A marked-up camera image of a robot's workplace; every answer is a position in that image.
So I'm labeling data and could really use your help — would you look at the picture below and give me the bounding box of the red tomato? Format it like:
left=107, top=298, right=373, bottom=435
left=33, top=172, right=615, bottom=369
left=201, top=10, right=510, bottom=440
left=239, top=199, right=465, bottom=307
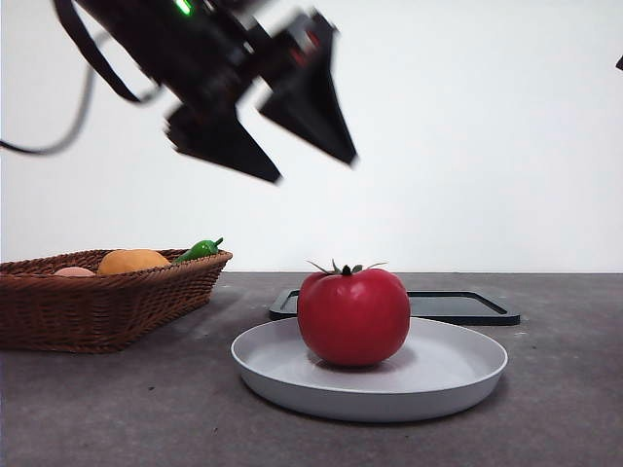
left=297, top=259, right=412, bottom=368

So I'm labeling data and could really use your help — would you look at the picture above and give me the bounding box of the green chili pepper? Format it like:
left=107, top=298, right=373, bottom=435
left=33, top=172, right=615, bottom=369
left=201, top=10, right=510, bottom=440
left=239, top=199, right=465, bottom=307
left=172, top=236, right=225, bottom=265

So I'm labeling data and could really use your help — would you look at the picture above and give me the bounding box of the brown wicker basket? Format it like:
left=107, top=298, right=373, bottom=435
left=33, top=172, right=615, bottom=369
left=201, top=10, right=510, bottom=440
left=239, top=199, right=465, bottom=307
left=0, top=248, right=234, bottom=354

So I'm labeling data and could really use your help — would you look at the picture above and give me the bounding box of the black rectangular tray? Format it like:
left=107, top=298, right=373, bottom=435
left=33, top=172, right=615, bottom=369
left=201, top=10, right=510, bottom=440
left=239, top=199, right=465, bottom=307
left=269, top=289, right=521, bottom=327

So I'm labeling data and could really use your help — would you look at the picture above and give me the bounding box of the pale grey round plate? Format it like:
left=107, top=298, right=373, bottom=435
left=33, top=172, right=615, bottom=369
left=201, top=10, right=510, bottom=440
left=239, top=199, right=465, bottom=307
left=230, top=315, right=509, bottom=423

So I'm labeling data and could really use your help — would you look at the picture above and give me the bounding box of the flat black cable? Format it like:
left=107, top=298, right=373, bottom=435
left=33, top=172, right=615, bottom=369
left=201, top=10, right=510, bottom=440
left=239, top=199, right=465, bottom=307
left=53, top=0, right=162, bottom=104

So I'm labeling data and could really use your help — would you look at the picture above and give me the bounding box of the thin black cable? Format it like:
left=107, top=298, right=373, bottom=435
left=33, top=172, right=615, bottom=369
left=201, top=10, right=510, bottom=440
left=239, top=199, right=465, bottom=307
left=0, top=72, right=96, bottom=156

